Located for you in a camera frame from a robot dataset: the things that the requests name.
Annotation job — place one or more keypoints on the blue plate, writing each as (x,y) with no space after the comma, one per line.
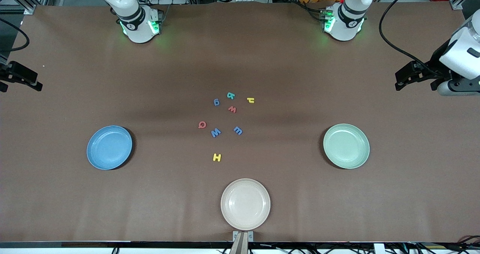
(108,148)

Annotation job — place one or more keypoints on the blue lowercase letter g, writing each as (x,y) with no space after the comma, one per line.
(216,102)

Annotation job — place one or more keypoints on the green plate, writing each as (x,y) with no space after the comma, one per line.
(346,146)

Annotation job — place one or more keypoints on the blue uppercase letter W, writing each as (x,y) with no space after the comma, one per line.
(215,133)

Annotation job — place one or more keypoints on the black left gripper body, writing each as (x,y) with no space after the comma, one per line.
(437,64)

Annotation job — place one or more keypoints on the yellow uppercase letter H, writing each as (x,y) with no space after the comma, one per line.
(216,157)

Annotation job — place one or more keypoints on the blue lowercase letter m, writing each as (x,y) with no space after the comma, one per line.
(238,130)

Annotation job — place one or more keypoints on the red lowercase letter w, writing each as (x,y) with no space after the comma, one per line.
(232,109)

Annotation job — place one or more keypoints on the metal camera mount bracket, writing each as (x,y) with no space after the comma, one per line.
(240,246)

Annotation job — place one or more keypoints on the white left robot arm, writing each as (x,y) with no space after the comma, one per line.
(345,29)

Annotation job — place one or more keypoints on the red uppercase letter Q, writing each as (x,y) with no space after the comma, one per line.
(199,125)

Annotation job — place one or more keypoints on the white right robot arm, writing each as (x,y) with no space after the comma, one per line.
(137,32)

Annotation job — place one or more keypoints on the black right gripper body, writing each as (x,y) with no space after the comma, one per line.
(7,73)

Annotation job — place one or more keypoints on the teal uppercase letter R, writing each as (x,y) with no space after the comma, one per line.
(231,95)

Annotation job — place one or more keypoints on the beige plate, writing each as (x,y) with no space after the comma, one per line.
(245,204)

